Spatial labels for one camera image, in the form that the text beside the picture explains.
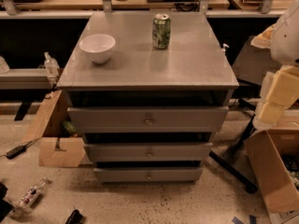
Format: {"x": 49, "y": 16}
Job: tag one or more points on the black power adapter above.
{"x": 14, "y": 152}

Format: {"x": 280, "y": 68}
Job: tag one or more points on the white ceramic bowl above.
{"x": 98, "y": 48}

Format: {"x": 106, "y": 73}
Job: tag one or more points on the cardboard box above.
{"x": 47, "y": 129}
{"x": 264, "y": 150}

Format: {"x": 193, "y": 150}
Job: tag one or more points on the green soda can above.
{"x": 161, "y": 31}

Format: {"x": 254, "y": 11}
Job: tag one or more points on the green item in box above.
{"x": 69, "y": 127}

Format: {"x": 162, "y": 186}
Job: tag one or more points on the clear bottle on shelf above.
{"x": 51, "y": 65}

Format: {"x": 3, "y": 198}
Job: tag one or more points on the grey top drawer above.
{"x": 147, "y": 120}

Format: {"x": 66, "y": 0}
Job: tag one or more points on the black object floor bottom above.
{"x": 74, "y": 218}

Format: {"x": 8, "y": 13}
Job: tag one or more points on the small white pump bottle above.
{"x": 224, "y": 48}

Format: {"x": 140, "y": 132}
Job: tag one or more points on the cardboard box right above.
{"x": 264, "y": 150}

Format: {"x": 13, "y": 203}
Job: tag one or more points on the grey drawer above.
{"x": 148, "y": 175}
{"x": 147, "y": 120}
{"x": 148, "y": 152}

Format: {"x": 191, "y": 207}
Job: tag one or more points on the cardboard box left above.
{"x": 47, "y": 129}

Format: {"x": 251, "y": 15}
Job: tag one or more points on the clear plastic bottle on floor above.
{"x": 26, "y": 202}

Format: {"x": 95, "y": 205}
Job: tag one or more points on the grey drawer cabinet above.
{"x": 192, "y": 72}

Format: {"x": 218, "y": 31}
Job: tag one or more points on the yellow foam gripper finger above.
{"x": 269, "y": 113}
{"x": 284, "y": 90}

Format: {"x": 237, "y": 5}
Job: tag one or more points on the grey bottom drawer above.
{"x": 148, "y": 175}

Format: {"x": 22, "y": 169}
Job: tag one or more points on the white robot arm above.
{"x": 284, "y": 48}

